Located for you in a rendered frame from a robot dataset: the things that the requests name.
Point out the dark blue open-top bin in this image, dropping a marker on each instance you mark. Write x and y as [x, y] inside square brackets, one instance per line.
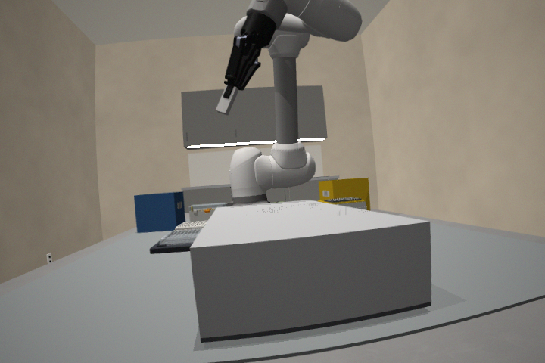
[159, 212]

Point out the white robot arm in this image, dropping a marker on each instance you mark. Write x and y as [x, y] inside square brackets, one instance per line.
[288, 165]

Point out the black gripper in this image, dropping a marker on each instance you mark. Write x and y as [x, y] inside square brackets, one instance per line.
[258, 31]

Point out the yellow open-top bin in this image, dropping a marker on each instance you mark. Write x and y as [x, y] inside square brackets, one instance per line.
[357, 187]

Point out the light grey bench mat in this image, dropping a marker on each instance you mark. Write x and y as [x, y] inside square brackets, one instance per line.
[122, 304]

